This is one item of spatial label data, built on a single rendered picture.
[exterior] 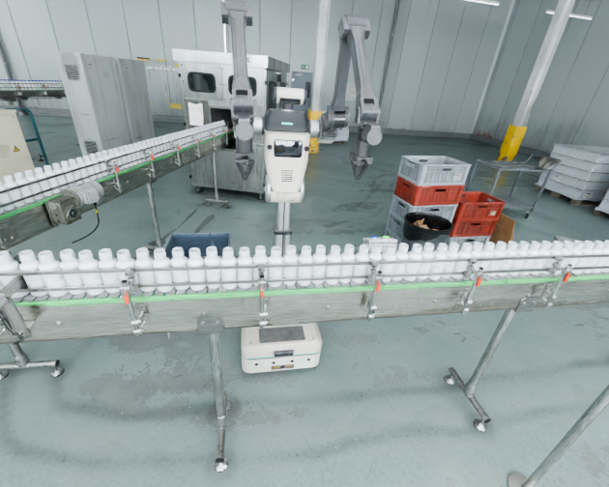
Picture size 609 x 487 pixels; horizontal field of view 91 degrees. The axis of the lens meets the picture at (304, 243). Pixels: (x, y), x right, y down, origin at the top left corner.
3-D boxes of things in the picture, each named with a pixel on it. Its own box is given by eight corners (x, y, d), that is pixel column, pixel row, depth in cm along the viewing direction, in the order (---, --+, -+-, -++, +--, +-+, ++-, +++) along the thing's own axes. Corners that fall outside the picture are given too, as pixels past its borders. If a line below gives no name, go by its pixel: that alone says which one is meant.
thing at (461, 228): (450, 238, 359) (456, 220, 348) (430, 223, 393) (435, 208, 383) (492, 236, 373) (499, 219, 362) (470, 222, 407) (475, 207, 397)
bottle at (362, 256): (347, 278, 128) (353, 244, 121) (358, 274, 131) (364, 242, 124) (357, 285, 124) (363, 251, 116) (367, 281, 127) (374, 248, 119)
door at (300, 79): (289, 129, 1224) (292, 71, 1125) (288, 128, 1233) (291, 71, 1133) (312, 130, 1243) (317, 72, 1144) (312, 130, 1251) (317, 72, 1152)
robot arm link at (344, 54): (359, 14, 124) (335, 13, 122) (370, 16, 114) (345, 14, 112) (342, 125, 152) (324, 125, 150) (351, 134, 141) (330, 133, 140)
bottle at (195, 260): (205, 291, 113) (201, 254, 106) (188, 292, 112) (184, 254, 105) (207, 282, 119) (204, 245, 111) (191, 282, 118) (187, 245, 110)
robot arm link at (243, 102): (251, 14, 112) (220, 11, 110) (251, -2, 106) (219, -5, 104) (259, 117, 105) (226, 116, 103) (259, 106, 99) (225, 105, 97)
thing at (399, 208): (408, 225, 325) (413, 206, 314) (388, 211, 359) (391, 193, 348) (452, 222, 342) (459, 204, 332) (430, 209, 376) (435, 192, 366)
